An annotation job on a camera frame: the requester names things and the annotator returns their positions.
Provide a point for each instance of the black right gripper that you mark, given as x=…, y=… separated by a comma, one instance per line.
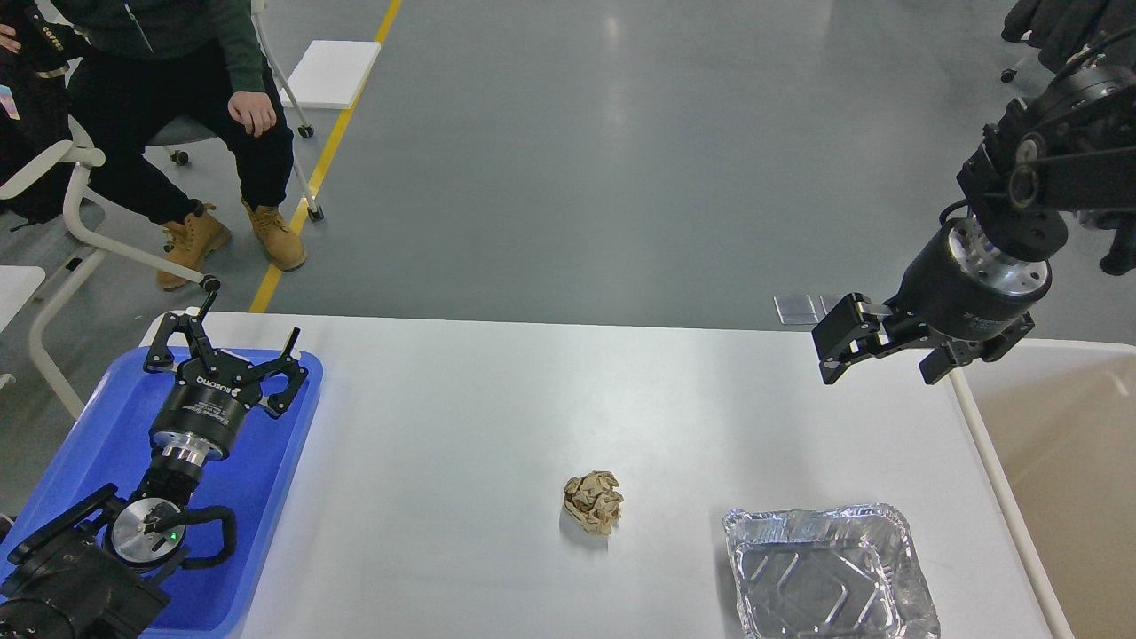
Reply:
x=961, y=297

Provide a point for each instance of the chair with dark jacket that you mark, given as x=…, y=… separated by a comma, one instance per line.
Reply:
x=1061, y=29

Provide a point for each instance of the aluminium foil tray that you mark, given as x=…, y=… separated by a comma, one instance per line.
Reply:
x=849, y=572

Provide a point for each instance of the white table at left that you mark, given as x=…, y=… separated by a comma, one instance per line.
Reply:
x=18, y=285

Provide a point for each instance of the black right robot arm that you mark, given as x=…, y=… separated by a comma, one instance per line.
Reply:
x=1069, y=150

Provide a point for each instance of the white foam board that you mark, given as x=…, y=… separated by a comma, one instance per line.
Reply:
x=331, y=74

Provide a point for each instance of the right floor plate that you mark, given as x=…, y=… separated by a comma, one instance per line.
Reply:
x=827, y=303

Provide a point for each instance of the floor plate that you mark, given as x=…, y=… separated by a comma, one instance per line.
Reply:
x=796, y=309
x=827, y=303

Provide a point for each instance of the blue plastic tray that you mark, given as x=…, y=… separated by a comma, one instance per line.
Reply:
x=110, y=443

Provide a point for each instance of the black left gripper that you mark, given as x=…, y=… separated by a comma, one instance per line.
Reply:
x=202, y=404

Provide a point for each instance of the beige plastic bin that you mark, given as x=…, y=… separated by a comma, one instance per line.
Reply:
x=1054, y=424

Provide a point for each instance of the white chair frame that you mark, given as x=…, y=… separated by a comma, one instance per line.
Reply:
x=78, y=154

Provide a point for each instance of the left floor plate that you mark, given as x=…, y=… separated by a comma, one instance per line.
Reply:
x=796, y=309

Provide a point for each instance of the crumpled brown paper ball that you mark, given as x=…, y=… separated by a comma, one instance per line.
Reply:
x=594, y=501

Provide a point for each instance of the seated person in green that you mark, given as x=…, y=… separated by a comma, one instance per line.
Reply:
x=149, y=62

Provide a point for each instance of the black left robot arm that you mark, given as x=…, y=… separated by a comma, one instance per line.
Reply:
x=156, y=516

